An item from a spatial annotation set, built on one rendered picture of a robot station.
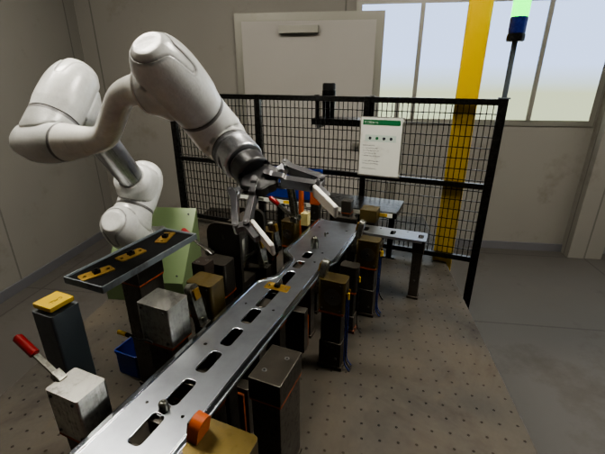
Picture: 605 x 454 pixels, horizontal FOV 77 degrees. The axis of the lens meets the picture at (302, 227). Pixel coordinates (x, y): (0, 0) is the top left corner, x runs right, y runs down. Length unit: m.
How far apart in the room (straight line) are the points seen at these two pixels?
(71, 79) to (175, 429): 0.94
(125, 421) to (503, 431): 1.00
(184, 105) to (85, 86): 0.58
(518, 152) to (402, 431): 3.27
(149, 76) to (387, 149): 1.49
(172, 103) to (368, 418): 1.00
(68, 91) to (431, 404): 1.39
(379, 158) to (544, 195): 2.55
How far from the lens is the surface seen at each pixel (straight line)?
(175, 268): 1.78
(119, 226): 1.64
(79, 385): 0.94
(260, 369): 0.91
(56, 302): 1.05
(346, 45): 3.73
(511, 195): 4.23
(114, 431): 0.91
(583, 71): 4.21
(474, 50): 2.01
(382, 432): 1.24
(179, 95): 0.73
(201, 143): 0.82
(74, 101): 1.26
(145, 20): 4.29
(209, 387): 0.93
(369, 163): 2.06
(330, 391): 1.33
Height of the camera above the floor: 1.64
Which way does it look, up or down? 22 degrees down
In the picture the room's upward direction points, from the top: straight up
